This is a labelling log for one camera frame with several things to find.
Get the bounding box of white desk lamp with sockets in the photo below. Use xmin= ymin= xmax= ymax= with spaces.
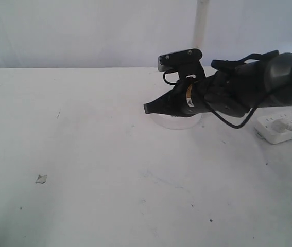
xmin=150 ymin=0 xmax=210 ymax=130

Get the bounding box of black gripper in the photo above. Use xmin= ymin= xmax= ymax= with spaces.
xmin=144 ymin=75 xmax=224 ymax=117

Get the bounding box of white plug in strip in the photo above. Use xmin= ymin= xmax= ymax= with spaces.
xmin=271 ymin=119 xmax=292 ymax=133

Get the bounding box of white power strip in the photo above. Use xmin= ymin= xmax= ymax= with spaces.
xmin=254 ymin=109 xmax=292 ymax=144

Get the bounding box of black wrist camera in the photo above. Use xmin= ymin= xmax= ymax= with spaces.
xmin=158 ymin=48 xmax=205 ymax=85

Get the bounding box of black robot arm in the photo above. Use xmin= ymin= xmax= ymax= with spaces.
xmin=144 ymin=49 xmax=292 ymax=117

